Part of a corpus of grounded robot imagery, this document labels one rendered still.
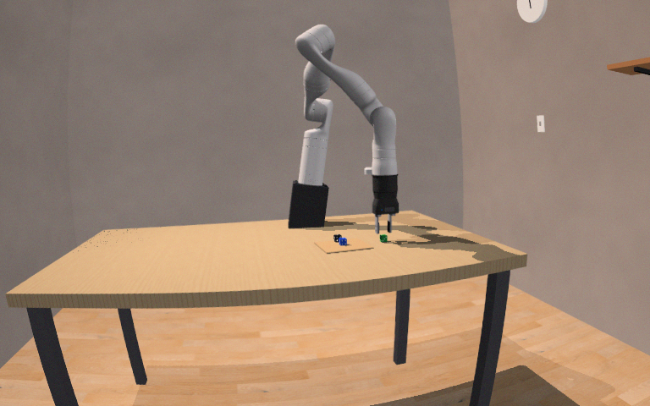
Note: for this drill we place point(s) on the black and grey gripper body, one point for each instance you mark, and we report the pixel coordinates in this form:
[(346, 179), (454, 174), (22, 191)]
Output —
[(384, 185)]

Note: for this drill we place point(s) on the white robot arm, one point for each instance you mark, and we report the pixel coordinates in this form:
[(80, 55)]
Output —
[(312, 44)]

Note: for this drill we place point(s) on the tan square mat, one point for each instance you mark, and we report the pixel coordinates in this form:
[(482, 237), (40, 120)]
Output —
[(330, 247)]

